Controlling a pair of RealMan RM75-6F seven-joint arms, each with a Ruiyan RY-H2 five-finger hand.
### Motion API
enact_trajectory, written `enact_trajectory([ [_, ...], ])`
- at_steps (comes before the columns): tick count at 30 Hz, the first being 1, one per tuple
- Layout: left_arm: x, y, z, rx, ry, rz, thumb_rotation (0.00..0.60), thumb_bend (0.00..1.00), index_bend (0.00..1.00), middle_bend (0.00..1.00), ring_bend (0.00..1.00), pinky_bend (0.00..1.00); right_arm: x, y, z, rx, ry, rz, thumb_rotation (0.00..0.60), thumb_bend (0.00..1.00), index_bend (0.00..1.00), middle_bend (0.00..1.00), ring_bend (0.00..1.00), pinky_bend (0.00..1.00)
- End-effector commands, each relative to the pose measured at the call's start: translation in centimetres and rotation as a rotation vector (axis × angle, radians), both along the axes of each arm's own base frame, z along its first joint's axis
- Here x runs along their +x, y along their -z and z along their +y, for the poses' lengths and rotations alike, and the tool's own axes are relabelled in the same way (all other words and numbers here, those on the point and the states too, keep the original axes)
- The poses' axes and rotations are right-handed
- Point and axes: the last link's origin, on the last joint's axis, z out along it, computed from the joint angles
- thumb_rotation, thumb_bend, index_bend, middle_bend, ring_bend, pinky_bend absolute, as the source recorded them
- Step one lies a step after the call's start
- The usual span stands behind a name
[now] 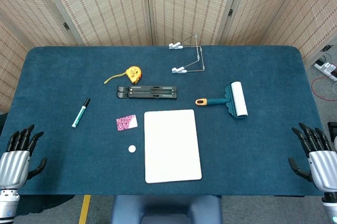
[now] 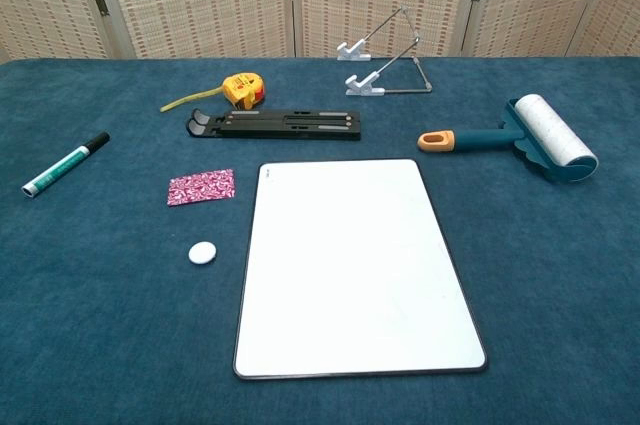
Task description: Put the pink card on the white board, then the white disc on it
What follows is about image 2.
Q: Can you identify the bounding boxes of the red patterned cloth piece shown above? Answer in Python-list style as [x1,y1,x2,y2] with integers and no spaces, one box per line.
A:
[166,168,236,208]

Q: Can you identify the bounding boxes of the white round magnet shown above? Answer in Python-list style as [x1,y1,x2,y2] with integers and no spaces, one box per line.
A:
[188,240,218,265]

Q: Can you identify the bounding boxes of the white board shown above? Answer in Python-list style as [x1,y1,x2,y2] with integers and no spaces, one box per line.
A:
[232,158,489,380]

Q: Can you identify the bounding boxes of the black folding laptop stand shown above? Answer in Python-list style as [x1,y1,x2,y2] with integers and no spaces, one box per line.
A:
[185,107,363,142]

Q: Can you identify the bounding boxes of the yellow tape measure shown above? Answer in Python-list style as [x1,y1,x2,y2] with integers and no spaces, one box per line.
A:
[159,72,266,113]

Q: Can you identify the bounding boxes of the woven folding screen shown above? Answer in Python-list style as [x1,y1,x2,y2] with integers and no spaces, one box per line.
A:
[0,0,640,65]

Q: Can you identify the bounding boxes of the teal lint roller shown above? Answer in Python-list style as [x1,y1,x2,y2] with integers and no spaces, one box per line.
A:
[417,93,600,184]

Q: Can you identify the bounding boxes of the blue tablecloth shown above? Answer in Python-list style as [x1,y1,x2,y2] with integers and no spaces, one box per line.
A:
[0,55,640,425]

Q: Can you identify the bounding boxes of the green whiteboard marker pen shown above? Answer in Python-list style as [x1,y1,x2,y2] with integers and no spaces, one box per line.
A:
[21,131,111,199]

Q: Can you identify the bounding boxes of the white wire book stand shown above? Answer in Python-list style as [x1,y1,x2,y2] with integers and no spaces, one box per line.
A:
[336,4,434,98]

